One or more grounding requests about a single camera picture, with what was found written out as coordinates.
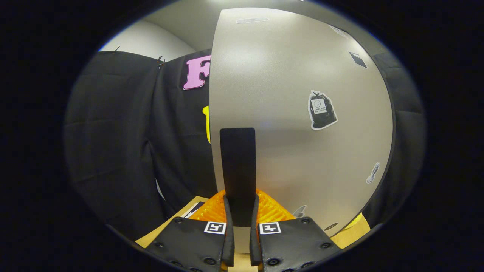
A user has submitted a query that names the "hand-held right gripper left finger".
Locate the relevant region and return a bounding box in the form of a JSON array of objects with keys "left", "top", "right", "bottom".
[{"left": 146, "top": 190, "right": 235, "bottom": 272}]

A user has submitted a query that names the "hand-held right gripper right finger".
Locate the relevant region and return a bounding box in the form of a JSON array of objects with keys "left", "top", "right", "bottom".
[{"left": 250, "top": 190, "right": 343, "bottom": 272}]

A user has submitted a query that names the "black cabinet door handle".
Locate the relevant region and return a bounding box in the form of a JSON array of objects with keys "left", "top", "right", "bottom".
[{"left": 220, "top": 128, "right": 256, "bottom": 227}]

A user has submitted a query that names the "grey cabinet door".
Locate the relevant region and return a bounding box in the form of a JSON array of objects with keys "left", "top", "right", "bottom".
[{"left": 209, "top": 7, "right": 396, "bottom": 238}]

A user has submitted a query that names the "white book with dark cover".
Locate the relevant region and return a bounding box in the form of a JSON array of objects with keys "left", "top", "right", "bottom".
[{"left": 181, "top": 201, "right": 205, "bottom": 219}]

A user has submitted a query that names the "yellow fluffy round pad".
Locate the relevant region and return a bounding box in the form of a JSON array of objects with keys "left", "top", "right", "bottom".
[{"left": 346, "top": 213, "right": 364, "bottom": 229}]

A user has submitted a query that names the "black backdrop cloth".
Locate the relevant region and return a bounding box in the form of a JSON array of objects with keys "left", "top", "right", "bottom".
[{"left": 62, "top": 49, "right": 428, "bottom": 242}]

